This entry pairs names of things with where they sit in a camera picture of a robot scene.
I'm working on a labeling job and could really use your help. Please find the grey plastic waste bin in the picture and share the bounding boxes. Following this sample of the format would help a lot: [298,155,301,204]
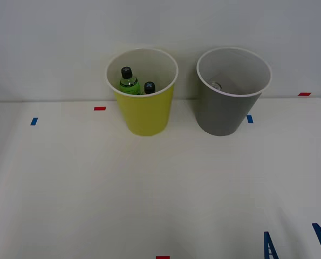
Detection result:
[196,46,273,137]

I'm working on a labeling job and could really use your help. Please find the yellow-green plastic waste bin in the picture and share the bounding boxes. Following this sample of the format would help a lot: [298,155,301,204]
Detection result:
[105,47,179,137]

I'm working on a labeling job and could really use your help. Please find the green bottle with black cap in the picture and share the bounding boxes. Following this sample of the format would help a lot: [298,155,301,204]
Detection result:
[119,66,141,96]
[141,81,156,96]

